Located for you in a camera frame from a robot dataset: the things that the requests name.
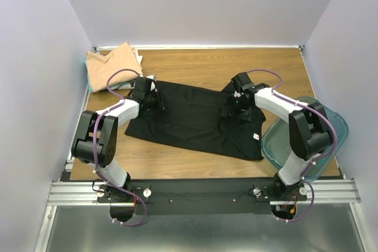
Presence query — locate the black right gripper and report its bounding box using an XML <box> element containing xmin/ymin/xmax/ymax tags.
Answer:
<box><xmin>220</xmin><ymin>93</ymin><xmax>252</xmax><ymax>125</ymax></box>

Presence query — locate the black t shirt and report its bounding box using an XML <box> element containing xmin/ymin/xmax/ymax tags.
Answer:
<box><xmin>125</xmin><ymin>81</ymin><xmax>266</xmax><ymax>161</ymax></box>

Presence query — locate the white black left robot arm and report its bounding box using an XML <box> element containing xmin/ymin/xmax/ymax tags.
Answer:
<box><xmin>71</xmin><ymin>76</ymin><xmax>164</xmax><ymax>202</ymax></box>

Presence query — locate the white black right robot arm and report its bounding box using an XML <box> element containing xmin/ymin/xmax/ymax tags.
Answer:
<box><xmin>223</xmin><ymin>72</ymin><xmax>338</xmax><ymax>200</ymax></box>

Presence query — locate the folded white printed t shirt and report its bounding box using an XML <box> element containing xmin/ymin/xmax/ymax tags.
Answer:
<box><xmin>110</xmin><ymin>49</ymin><xmax>143</xmax><ymax>90</ymax></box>

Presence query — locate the teal plastic bin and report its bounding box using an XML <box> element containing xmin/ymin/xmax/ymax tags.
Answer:
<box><xmin>262</xmin><ymin>107</ymin><xmax>349</xmax><ymax>182</ymax></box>

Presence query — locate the folded teal t shirt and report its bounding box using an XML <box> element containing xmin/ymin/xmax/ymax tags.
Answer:
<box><xmin>84</xmin><ymin>57</ymin><xmax>102</xmax><ymax>93</ymax></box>

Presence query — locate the folded tan t shirt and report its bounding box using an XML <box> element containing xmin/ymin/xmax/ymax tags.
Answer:
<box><xmin>86</xmin><ymin>42</ymin><xmax>142</xmax><ymax>91</ymax></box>

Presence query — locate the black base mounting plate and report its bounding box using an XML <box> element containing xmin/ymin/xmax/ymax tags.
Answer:
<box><xmin>96</xmin><ymin>178</ymin><xmax>307</xmax><ymax>221</ymax></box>

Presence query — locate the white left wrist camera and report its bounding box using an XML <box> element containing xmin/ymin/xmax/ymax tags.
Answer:
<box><xmin>147</xmin><ymin>76</ymin><xmax>156</xmax><ymax>91</ymax></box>

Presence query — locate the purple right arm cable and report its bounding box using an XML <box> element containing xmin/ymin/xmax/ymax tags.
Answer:
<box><xmin>245</xmin><ymin>68</ymin><xmax>339</xmax><ymax>225</ymax></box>

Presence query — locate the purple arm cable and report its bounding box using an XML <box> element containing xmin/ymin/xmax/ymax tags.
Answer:
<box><xmin>93</xmin><ymin>68</ymin><xmax>147</xmax><ymax>227</ymax></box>
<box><xmin>245</xmin><ymin>68</ymin><xmax>339</xmax><ymax>225</ymax></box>

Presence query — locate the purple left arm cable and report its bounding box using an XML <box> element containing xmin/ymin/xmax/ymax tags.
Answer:
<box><xmin>93</xmin><ymin>68</ymin><xmax>147</xmax><ymax>227</ymax></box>

